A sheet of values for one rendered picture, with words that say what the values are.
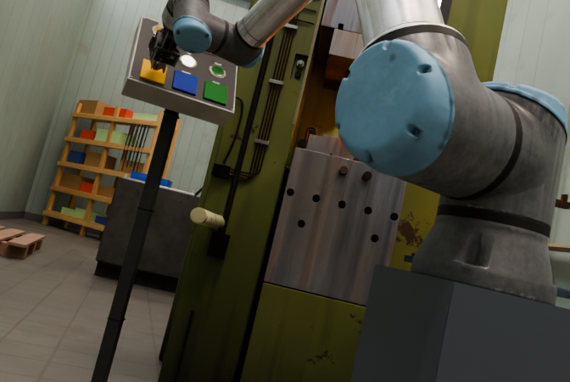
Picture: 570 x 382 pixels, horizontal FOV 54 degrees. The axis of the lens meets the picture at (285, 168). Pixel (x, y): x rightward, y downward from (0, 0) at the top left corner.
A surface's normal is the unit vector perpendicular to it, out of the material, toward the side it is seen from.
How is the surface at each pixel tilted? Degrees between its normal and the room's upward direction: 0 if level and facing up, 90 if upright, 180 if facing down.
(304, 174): 90
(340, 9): 90
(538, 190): 90
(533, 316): 90
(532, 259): 70
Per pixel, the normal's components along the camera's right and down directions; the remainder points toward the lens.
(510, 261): 0.14, -0.43
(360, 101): -0.76, -0.19
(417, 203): -0.02, -0.14
